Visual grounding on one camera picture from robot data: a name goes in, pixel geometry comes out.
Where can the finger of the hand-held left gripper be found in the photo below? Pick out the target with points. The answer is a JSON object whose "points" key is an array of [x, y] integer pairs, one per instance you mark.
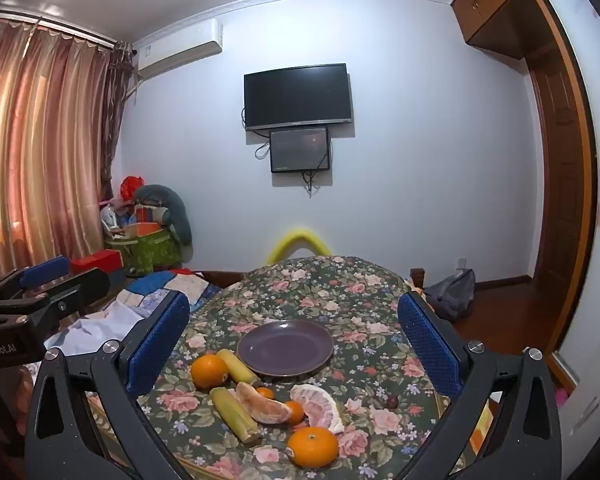
{"points": [[45, 268], [87, 287]]}

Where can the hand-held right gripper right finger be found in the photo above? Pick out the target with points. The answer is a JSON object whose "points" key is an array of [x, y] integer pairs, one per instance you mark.
{"points": [[426, 341]]}

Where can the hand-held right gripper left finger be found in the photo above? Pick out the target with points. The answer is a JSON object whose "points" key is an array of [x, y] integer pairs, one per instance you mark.
{"points": [[161, 340]]}

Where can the large plain orange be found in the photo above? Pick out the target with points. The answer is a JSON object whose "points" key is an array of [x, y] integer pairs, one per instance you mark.
{"points": [[209, 371]]}

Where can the dark red grape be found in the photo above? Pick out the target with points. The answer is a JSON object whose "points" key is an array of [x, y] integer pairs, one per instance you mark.
{"points": [[391, 401]]}

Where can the short yellow sugarcane piece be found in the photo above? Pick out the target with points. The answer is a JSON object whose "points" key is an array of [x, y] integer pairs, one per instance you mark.
{"points": [[239, 366]]}

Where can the small tangerine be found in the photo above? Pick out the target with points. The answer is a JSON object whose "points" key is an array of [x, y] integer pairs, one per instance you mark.
{"points": [[266, 393], [296, 413]]}

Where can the pinkish peeled pomelo segment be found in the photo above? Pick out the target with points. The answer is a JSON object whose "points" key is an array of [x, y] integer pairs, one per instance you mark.
{"points": [[262, 406]]}

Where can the purple round plate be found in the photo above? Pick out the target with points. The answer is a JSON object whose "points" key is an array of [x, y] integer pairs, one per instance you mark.
{"points": [[285, 347]]}

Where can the pomelo segment with white pith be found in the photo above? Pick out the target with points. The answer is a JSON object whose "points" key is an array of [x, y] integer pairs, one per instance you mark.
{"points": [[320, 410]]}

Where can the large orange with sticker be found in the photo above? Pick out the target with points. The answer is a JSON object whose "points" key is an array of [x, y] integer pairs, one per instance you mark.
{"points": [[314, 447]]}

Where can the person's left hand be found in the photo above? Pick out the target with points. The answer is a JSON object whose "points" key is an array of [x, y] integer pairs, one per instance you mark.
{"points": [[24, 385]]}

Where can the red box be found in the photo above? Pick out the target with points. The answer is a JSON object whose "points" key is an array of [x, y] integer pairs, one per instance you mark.
{"points": [[100, 261]]}

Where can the white cloth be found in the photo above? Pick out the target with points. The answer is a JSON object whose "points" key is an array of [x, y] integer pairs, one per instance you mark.
{"points": [[105, 327]]}

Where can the grey backpack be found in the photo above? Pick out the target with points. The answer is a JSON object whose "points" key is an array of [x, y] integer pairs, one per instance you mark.
{"points": [[450, 292]]}

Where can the blue patchwork quilt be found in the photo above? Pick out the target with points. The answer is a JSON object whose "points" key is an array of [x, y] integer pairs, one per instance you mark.
{"points": [[190, 287]]}

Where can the green fabric bag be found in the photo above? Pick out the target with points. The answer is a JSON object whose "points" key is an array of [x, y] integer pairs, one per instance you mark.
{"points": [[150, 252]]}

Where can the orange box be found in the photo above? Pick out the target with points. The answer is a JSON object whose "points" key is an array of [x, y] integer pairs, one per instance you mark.
{"points": [[145, 228]]}

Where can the wooden bed footboard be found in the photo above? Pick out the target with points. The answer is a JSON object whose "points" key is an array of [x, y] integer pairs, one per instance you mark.
{"points": [[222, 276]]}

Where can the floral tablecloth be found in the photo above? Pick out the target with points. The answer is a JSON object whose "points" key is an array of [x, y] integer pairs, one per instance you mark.
{"points": [[330, 295]]}

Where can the pink striped curtain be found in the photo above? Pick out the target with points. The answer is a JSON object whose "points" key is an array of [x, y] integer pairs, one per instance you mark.
{"points": [[40, 160]]}

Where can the brown patterned curtain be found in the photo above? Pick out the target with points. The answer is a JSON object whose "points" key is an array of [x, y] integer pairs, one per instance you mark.
{"points": [[117, 110]]}

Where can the brown wooden door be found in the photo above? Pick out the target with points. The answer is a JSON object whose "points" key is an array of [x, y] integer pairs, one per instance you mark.
{"points": [[560, 175]]}

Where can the white sliding wardrobe door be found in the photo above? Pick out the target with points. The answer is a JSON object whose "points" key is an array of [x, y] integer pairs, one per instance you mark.
{"points": [[595, 185]]}

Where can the white air conditioner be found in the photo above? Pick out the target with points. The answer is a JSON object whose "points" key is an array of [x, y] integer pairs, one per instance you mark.
{"points": [[180, 50]]}

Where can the wooden overhead cabinet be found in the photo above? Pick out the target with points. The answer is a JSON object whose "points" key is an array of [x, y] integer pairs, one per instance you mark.
{"points": [[495, 5]]}

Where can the wooden bed post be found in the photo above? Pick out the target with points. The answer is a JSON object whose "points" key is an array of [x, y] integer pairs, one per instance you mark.
{"points": [[417, 277]]}

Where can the small black wall monitor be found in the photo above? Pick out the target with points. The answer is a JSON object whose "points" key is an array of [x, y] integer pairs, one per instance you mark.
{"points": [[299, 149]]}

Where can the white curtain rail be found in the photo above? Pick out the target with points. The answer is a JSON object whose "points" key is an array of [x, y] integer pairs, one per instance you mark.
{"points": [[55, 27]]}

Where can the black wall television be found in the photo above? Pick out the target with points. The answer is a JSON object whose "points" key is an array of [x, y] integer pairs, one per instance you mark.
{"points": [[297, 95]]}

